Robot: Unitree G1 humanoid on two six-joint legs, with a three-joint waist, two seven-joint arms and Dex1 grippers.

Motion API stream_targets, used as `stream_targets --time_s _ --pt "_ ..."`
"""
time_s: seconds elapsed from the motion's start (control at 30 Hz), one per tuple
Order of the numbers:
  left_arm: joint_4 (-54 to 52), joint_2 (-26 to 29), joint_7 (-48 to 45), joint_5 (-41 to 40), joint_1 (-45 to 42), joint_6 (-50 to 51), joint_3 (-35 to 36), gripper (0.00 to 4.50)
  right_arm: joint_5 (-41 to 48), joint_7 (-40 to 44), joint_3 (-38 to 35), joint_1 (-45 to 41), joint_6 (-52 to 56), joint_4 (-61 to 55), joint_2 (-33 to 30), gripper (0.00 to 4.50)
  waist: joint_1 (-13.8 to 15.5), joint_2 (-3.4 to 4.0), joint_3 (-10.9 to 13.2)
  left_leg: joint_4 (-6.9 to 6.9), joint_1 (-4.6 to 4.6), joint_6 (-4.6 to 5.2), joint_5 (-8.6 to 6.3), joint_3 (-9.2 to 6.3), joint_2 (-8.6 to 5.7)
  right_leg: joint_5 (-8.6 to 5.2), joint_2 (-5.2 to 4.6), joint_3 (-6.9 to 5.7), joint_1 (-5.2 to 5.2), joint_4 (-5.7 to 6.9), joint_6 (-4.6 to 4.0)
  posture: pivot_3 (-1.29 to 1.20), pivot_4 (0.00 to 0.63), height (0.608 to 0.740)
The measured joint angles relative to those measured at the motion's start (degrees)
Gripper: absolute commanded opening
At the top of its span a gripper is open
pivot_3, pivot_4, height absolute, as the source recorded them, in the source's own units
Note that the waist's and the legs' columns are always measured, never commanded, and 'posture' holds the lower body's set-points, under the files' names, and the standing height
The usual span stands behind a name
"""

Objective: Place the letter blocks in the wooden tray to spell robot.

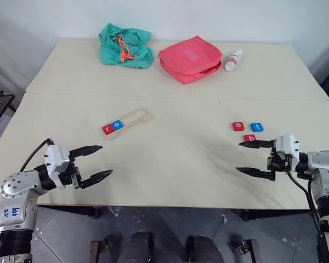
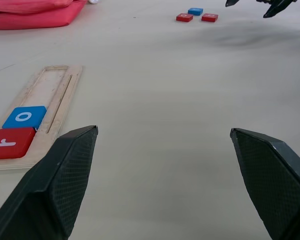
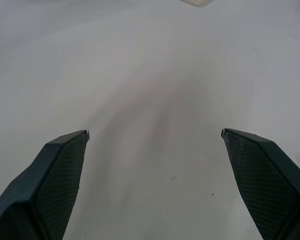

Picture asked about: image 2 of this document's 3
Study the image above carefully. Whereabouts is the blue letter o tile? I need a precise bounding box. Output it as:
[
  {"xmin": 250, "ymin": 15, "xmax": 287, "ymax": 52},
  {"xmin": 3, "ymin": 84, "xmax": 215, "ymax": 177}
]
[{"xmin": 1, "ymin": 105, "xmax": 48, "ymax": 132}]

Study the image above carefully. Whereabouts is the wooden letter tray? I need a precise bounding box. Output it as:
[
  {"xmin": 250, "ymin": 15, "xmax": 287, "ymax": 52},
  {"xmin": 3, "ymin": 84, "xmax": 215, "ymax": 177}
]
[{"xmin": 0, "ymin": 65, "xmax": 84, "ymax": 171}]

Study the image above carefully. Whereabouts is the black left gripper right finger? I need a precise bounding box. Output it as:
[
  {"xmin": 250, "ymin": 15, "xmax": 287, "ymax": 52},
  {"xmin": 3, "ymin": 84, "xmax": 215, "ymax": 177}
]
[{"xmin": 230, "ymin": 127, "xmax": 300, "ymax": 240}]

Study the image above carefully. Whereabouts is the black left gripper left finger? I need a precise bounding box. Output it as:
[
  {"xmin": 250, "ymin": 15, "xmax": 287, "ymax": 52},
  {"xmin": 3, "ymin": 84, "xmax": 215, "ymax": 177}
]
[{"xmin": 0, "ymin": 125, "xmax": 99, "ymax": 240}]

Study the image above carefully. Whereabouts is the pink fabric pouch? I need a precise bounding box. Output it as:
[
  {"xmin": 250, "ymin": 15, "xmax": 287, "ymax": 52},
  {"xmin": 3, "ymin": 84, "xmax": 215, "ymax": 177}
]
[{"xmin": 0, "ymin": 0, "xmax": 88, "ymax": 31}]

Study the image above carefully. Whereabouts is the red letter r tile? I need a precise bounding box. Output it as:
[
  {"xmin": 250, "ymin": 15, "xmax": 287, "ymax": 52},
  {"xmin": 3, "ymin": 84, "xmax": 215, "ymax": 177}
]
[{"xmin": 0, "ymin": 127, "xmax": 37, "ymax": 160}]

